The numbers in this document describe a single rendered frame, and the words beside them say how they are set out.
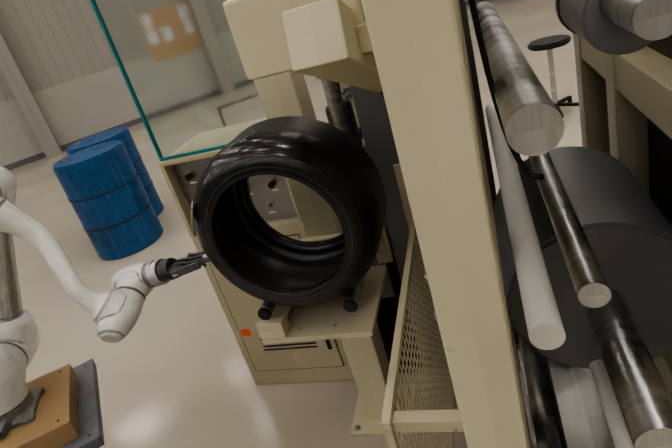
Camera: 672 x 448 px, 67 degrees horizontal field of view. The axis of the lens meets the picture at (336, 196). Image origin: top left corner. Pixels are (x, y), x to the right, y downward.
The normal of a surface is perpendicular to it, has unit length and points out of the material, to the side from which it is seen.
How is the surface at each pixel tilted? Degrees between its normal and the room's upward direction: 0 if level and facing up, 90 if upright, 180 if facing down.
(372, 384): 90
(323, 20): 72
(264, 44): 90
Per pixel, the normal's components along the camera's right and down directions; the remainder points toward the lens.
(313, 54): -0.27, 0.14
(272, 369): -0.20, 0.44
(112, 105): 0.46, 0.23
